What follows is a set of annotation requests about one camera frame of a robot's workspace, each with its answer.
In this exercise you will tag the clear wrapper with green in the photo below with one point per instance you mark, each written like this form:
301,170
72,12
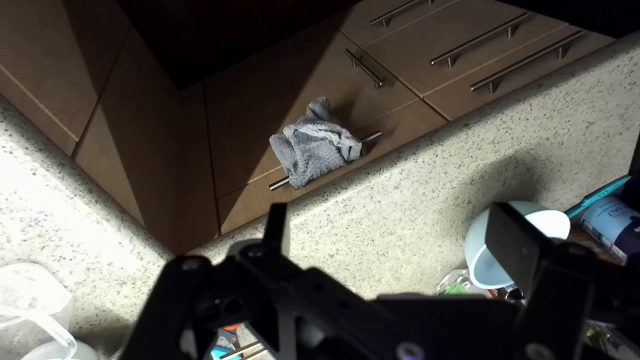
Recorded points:
455,286

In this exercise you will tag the grey towel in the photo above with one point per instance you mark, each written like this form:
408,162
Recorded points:
312,147

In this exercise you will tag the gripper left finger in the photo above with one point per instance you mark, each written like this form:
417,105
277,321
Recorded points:
280,295

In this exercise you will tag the wooden cabinet drawer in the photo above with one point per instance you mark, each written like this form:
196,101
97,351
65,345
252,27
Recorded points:
280,95

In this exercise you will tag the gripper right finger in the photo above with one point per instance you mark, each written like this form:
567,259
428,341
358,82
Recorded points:
555,300

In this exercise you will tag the teal flat tool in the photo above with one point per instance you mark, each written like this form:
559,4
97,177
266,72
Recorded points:
597,196

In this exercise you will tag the clear plastic pitcher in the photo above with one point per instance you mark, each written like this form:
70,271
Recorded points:
35,310

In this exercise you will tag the light blue bowl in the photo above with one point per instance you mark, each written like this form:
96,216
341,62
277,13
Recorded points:
479,260

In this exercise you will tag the wooden drawer with towel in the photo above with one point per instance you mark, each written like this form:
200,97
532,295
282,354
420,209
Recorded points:
400,120

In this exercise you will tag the bottle with blue label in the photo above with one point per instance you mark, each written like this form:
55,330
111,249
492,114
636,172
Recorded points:
612,225

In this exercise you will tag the wooden corner cabinet door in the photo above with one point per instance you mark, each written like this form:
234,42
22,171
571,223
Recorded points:
150,165

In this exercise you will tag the blue and orange tool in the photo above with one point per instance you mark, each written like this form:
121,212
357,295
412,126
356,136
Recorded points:
227,340

